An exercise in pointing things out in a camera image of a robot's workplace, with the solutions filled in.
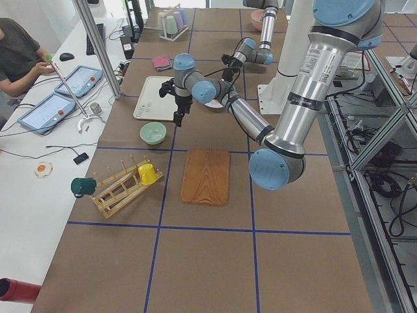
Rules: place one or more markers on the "cream bear tray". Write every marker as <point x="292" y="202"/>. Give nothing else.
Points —
<point x="150" y="106"/>

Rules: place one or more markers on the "black computer mouse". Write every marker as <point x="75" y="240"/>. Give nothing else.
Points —
<point x="66" y="56"/>

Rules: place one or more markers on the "wooden cup rack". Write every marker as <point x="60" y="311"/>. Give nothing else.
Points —
<point x="119" y="189"/>

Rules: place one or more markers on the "pink folded cloth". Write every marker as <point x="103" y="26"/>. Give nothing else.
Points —
<point x="161" y="63"/>

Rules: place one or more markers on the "small black device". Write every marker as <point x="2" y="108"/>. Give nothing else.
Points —
<point x="81" y="158"/>

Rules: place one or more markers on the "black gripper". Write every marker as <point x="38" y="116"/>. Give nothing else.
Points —
<point x="183" y="102"/>
<point x="231" y="62"/>

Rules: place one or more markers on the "light blue cup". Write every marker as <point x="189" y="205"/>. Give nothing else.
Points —
<point x="184" y="15"/>

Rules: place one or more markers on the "teach pendant tablet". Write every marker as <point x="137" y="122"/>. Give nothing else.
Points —
<point x="47" y="113"/>
<point x="82" y="79"/>

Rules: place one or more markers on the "dark green cup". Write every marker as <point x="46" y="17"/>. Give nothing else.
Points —
<point x="83" y="186"/>

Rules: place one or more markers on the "near teach pendant tablet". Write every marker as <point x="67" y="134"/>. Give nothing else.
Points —
<point x="47" y="113"/>

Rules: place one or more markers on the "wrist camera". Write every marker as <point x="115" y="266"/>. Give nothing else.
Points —
<point x="167" y="88"/>
<point x="226" y="59"/>

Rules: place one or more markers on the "seated person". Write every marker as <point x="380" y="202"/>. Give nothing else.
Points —
<point x="23" y="59"/>

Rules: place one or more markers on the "white wire cup rack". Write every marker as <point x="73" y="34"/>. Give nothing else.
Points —
<point x="161" y="23"/>

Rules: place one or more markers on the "light green cup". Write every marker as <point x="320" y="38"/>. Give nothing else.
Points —
<point x="171" y="27"/>

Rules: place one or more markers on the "pink bowl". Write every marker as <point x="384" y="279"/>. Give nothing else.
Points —
<point x="257" y="19"/>

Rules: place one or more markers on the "far teach pendant tablet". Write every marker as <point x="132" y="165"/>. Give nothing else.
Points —
<point x="82" y="79"/>

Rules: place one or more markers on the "brown wooden tray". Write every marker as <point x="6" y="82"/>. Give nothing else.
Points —
<point x="206" y="177"/>

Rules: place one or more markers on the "lilac cup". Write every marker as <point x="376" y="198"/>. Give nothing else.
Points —
<point x="178" y="20"/>

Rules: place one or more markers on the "yellow cup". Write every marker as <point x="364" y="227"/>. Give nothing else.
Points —
<point x="147" y="174"/>

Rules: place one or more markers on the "aluminium frame post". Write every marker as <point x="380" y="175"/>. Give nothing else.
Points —
<point x="90" y="27"/>

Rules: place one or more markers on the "green bowl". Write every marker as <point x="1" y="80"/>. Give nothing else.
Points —
<point x="153" y="133"/>

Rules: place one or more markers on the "fried egg toy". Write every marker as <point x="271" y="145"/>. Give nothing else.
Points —
<point x="43" y="169"/>

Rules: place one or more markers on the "small metal cylinder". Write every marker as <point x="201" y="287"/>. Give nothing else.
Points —
<point x="95" y="108"/>

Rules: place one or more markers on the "red cylinder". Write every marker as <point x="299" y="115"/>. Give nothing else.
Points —
<point x="18" y="291"/>

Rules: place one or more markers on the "white ridged plate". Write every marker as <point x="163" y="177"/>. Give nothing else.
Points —
<point x="214" y="104"/>

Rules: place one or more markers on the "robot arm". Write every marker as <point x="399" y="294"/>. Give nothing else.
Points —
<point x="246" y="50"/>
<point x="338" y="28"/>

